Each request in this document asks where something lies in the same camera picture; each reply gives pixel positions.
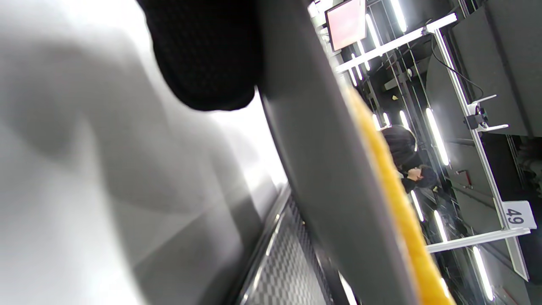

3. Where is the white number sign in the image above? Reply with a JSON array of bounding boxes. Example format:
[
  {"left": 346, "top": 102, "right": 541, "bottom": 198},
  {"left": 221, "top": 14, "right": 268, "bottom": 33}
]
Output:
[{"left": 504, "top": 200, "right": 537, "bottom": 230}]

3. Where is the toast slice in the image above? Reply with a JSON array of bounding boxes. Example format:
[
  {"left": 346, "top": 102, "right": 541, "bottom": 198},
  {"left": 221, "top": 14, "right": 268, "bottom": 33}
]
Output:
[{"left": 343, "top": 83, "right": 456, "bottom": 305}]

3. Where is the person's left hand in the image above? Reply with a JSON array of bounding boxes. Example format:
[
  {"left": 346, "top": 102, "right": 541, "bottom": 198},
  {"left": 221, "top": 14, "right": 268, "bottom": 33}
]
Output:
[{"left": 135, "top": 0, "right": 261, "bottom": 111}]

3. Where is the pink screen monitor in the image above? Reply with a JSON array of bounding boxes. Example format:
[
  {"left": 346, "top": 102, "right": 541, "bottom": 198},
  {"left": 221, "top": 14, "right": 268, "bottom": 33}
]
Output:
[{"left": 325, "top": 0, "right": 367, "bottom": 51}]

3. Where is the white aluminium frame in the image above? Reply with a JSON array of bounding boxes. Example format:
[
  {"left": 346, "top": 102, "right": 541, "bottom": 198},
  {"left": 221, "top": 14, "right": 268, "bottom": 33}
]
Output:
[{"left": 335, "top": 13, "right": 532, "bottom": 280}]

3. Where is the grey round plate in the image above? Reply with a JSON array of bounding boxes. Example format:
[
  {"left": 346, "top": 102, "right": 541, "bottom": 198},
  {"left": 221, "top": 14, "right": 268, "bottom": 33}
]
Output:
[{"left": 256, "top": 0, "right": 420, "bottom": 305}]

